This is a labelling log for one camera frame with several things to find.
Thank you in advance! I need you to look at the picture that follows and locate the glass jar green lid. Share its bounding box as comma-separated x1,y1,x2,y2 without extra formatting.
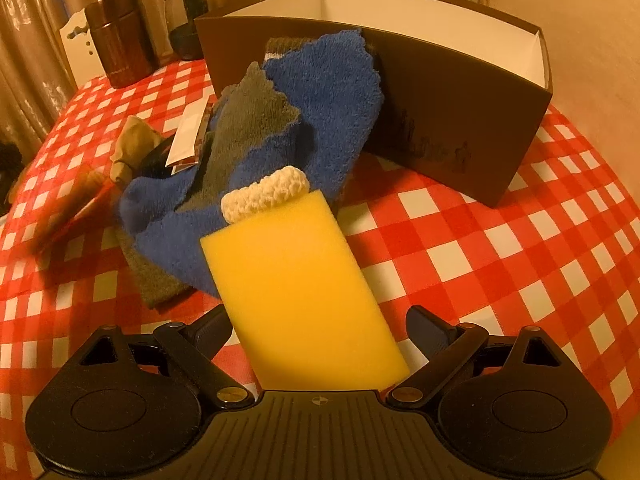
164,0,226,61

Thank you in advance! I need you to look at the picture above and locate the dark brown cylindrical canister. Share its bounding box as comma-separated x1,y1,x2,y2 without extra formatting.
85,0,158,89

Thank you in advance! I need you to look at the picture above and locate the white crocheted item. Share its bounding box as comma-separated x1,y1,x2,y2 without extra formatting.
220,166,309,224

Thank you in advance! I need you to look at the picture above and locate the beige crumpled cloth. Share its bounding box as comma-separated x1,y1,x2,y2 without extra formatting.
110,116,164,188

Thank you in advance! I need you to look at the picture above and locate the beige curtain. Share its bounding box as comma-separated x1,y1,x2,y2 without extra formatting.
1,0,172,162

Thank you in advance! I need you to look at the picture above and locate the grey fluffy cloth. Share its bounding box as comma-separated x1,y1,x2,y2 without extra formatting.
177,62,300,212

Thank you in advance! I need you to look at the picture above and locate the red white checkered tablecloth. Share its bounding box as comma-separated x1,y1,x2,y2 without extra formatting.
1,62,639,479

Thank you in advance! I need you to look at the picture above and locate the brown cardboard box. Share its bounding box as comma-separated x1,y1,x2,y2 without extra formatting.
195,0,553,207

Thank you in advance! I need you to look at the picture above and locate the yellow sponge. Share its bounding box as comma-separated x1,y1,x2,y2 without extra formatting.
201,191,409,391

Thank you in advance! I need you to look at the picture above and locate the white paper packet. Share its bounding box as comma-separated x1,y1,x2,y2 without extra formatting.
165,96,209,167

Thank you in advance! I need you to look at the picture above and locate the blue fluffy towel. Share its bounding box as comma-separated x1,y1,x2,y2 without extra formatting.
117,30,384,308

